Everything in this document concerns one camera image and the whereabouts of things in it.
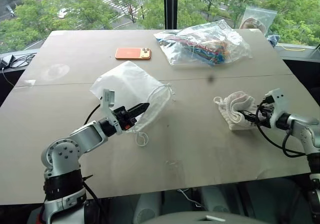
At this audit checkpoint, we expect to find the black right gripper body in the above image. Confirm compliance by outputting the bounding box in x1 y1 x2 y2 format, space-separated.
254 96 275 129

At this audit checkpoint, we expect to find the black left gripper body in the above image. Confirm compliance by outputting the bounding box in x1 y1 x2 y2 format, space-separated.
113 106 138 132

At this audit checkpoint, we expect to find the white towel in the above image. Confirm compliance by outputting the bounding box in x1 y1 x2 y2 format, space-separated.
212 90 260 133

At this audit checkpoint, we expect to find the white drawstring bag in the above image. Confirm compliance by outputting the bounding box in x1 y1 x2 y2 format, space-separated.
89 60 174 148

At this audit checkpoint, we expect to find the clear bag of colourful items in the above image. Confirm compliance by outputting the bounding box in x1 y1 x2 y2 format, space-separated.
153 19 254 67

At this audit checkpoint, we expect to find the clear zip bag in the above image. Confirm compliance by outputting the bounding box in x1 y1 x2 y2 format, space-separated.
240 4 278 37

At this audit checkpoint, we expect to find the orange smartphone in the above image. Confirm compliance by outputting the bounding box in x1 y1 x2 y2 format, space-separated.
114 47 153 61

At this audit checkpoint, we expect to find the blue cloth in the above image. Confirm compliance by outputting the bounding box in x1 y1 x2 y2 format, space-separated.
265 34 281 48

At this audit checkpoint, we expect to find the grey rounded robot body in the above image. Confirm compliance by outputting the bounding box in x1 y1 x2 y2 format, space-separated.
141 209 241 224

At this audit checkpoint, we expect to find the white car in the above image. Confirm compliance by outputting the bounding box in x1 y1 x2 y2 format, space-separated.
56 7 69 19

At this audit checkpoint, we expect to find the grey power adapter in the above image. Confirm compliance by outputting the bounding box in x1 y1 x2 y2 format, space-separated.
0 54 15 69

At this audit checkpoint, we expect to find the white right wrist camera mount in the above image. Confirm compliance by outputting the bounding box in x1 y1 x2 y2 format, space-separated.
264 88 289 129

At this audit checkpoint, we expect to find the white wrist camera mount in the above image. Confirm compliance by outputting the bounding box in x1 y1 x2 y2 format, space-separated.
99 88 124 136
264 88 289 129

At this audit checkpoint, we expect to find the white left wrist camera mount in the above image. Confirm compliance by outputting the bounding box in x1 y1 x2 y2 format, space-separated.
99 88 124 136

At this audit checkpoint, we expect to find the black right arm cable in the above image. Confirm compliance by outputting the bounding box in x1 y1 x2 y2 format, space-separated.
254 100 308 158

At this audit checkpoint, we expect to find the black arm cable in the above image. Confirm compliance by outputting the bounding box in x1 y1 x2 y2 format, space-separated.
254 100 308 158
83 103 104 125

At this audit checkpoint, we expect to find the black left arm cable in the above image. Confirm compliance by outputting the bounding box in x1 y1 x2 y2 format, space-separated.
83 103 104 125

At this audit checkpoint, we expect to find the yellow cable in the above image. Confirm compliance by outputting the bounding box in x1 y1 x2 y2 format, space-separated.
281 45 307 52

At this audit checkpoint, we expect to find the white string under table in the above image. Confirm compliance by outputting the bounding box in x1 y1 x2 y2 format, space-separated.
175 188 204 208

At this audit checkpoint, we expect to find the dark window frame post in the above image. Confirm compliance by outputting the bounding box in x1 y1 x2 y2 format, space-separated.
163 0 179 30

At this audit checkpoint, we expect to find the black cables bundle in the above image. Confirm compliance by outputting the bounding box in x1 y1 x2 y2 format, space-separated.
10 53 36 68

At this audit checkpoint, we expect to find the thin white cable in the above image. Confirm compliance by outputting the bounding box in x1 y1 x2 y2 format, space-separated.
0 67 16 88

